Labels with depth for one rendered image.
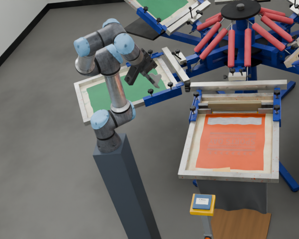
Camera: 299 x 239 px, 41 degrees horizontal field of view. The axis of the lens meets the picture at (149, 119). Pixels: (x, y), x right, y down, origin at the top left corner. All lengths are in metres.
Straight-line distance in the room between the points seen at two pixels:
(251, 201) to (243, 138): 0.41
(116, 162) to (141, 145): 1.74
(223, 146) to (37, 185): 2.22
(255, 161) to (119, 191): 0.88
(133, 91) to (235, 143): 1.04
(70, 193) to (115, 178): 1.48
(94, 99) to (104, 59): 1.29
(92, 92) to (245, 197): 1.53
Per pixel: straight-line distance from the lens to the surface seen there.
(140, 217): 2.87
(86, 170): 4.15
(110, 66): 2.10
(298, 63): 2.93
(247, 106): 2.80
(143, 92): 3.24
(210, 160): 2.57
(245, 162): 2.54
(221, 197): 2.74
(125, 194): 2.69
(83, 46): 1.69
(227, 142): 2.66
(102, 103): 3.26
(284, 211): 3.49
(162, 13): 3.82
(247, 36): 3.23
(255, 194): 2.69
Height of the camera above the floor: 2.82
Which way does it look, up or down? 39 degrees down
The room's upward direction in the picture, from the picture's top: 16 degrees counter-clockwise
